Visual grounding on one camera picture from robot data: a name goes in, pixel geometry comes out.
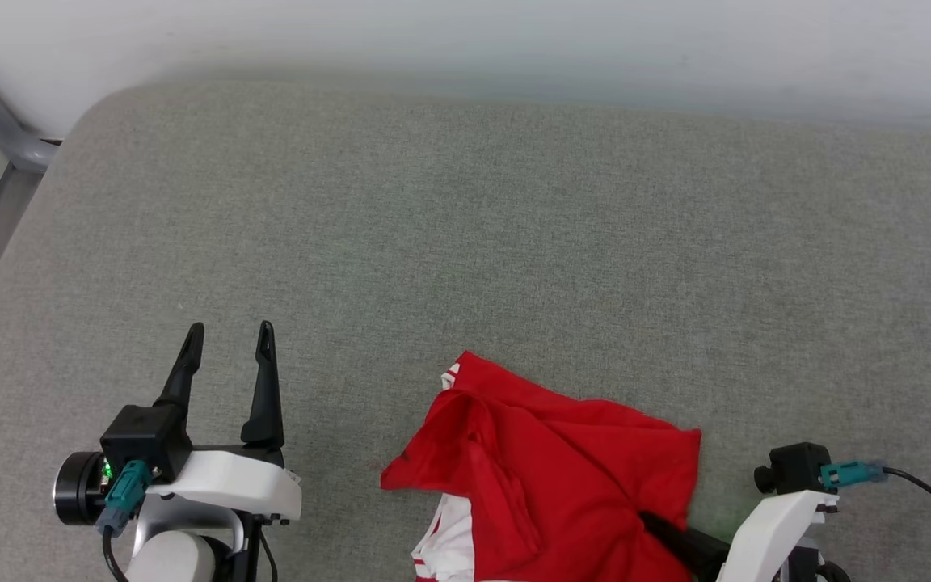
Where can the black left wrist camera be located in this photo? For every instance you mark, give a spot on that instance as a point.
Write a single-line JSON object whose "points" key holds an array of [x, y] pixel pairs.
{"points": [[142, 436]]}

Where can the red and white garment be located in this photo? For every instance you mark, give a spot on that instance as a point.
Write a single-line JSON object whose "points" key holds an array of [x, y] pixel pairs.
{"points": [[554, 469]]}

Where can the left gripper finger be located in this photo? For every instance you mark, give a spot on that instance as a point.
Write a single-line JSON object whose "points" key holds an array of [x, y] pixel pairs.
{"points": [[265, 396], [183, 372]]}

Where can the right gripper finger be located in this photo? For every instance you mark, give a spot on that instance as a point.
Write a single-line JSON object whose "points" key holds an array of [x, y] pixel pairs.
{"points": [[688, 546]]}

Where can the teal camera connector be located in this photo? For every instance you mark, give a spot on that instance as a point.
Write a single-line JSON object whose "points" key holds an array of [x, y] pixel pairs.
{"points": [[124, 493], [852, 474]]}

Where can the teal left camera connector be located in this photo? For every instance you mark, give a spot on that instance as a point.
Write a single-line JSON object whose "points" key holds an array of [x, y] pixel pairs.
{"points": [[124, 493]]}

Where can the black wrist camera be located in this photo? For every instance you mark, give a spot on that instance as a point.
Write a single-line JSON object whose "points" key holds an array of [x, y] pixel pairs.
{"points": [[797, 469], [142, 436]]}

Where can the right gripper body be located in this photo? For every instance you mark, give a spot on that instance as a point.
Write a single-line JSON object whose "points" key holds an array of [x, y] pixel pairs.
{"points": [[773, 537]]}

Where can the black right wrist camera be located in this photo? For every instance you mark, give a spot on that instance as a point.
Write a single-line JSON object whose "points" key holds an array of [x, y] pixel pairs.
{"points": [[797, 469]]}

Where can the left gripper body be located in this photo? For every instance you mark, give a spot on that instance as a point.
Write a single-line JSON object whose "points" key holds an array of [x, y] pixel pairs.
{"points": [[231, 485]]}

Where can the teal right camera connector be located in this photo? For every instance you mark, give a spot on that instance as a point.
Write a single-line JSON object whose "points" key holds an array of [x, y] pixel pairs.
{"points": [[852, 474]]}

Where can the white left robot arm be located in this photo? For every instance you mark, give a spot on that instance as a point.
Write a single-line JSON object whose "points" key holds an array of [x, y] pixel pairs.
{"points": [[179, 558]]}

